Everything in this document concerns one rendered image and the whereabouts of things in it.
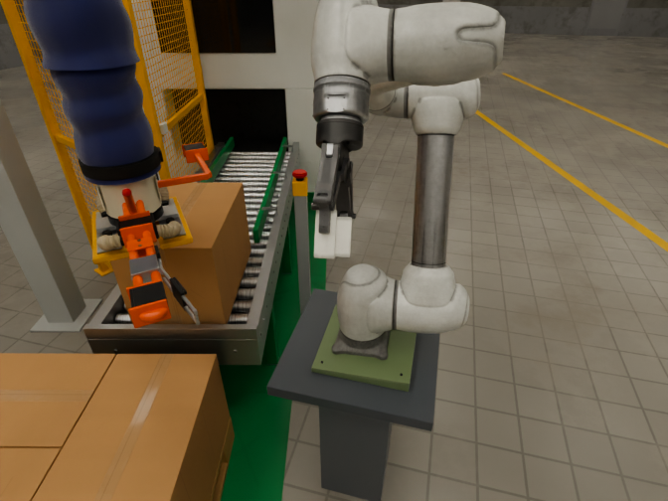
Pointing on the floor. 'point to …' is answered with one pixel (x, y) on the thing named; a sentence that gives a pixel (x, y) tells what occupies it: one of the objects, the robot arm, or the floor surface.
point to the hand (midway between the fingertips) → (334, 250)
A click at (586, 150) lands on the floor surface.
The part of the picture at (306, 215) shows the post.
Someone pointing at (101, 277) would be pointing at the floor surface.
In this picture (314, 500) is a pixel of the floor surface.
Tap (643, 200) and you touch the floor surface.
